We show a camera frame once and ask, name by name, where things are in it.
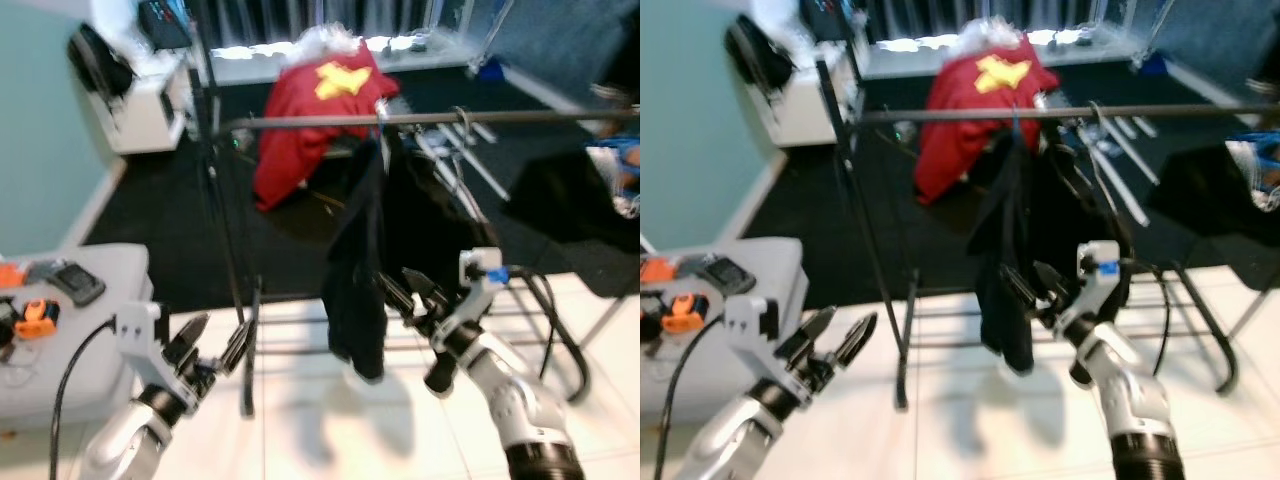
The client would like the white cabinet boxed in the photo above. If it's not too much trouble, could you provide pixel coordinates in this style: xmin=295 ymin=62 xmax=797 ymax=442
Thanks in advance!
xmin=755 ymin=50 xmax=861 ymax=149
xmin=95 ymin=50 xmax=196 ymax=156

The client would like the white crumpled cloth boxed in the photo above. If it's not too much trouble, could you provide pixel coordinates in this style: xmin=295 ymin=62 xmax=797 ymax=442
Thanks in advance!
xmin=295 ymin=25 xmax=366 ymax=61
xmin=950 ymin=18 xmax=1026 ymax=56

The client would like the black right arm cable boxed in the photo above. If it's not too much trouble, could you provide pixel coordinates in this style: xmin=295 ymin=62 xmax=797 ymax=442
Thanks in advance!
xmin=500 ymin=265 xmax=559 ymax=386
xmin=1115 ymin=258 xmax=1171 ymax=379

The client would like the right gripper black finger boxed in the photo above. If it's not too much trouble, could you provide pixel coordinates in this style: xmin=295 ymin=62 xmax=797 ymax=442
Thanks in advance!
xmin=402 ymin=266 xmax=448 ymax=307
xmin=1033 ymin=260 xmax=1073 ymax=299
xmin=1000 ymin=265 xmax=1043 ymax=311
xmin=377 ymin=270 xmax=418 ymax=321

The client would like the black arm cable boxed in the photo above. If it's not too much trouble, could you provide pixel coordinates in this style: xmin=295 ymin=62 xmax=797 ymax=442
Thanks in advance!
xmin=1115 ymin=258 xmax=1171 ymax=379
xmin=50 ymin=318 xmax=119 ymax=480
xmin=500 ymin=265 xmax=559 ymax=386
xmin=660 ymin=315 xmax=729 ymax=480

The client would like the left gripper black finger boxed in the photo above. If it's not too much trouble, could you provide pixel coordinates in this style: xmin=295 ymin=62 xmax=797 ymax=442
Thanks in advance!
xmin=842 ymin=314 xmax=879 ymax=371
xmin=795 ymin=308 xmax=838 ymax=363
xmin=222 ymin=318 xmax=254 ymax=374
xmin=172 ymin=313 xmax=211 ymax=364

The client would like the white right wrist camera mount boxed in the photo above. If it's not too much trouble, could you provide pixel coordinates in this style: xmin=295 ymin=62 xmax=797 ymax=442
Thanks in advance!
xmin=430 ymin=248 xmax=506 ymax=346
xmin=1060 ymin=240 xmax=1123 ymax=336

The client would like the blue white basket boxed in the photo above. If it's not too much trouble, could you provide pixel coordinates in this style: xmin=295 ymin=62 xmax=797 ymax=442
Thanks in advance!
xmin=585 ymin=135 xmax=641 ymax=219
xmin=1225 ymin=130 xmax=1280 ymax=213

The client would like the red shirt yellow print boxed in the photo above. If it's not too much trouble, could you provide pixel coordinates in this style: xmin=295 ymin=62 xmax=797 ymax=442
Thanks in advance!
xmin=915 ymin=38 xmax=1061 ymax=206
xmin=252 ymin=40 xmax=401 ymax=213

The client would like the dark striped curtain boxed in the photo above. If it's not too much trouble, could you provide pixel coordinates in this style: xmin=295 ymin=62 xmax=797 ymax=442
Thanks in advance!
xmin=850 ymin=0 xmax=1111 ymax=41
xmin=190 ymin=0 xmax=441 ymax=46

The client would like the black backpack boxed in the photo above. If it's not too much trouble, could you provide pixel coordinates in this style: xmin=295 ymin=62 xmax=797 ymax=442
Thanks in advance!
xmin=68 ymin=22 xmax=136 ymax=101
xmin=725 ymin=15 xmax=796 ymax=96

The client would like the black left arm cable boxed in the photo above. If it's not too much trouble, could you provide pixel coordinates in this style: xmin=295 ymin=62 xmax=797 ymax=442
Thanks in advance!
xmin=50 ymin=318 xmax=119 ymax=480
xmin=660 ymin=315 xmax=729 ymax=480

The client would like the black handheld device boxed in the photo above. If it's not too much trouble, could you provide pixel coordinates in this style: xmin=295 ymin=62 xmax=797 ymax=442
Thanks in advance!
xmin=698 ymin=255 xmax=746 ymax=296
xmin=45 ymin=262 xmax=106 ymax=306

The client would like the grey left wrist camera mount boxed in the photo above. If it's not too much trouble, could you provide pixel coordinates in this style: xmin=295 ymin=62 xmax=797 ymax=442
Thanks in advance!
xmin=725 ymin=295 xmax=786 ymax=386
xmin=115 ymin=302 xmax=173 ymax=386

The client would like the black metal clothes rack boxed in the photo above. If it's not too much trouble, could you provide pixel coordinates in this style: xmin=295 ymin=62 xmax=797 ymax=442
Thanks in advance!
xmin=185 ymin=0 xmax=641 ymax=419
xmin=812 ymin=40 xmax=1280 ymax=411

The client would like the grey upholstered ottoman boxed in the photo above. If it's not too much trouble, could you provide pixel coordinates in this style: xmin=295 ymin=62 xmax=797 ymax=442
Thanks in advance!
xmin=0 ymin=243 xmax=156 ymax=431
xmin=640 ymin=238 xmax=809 ymax=421

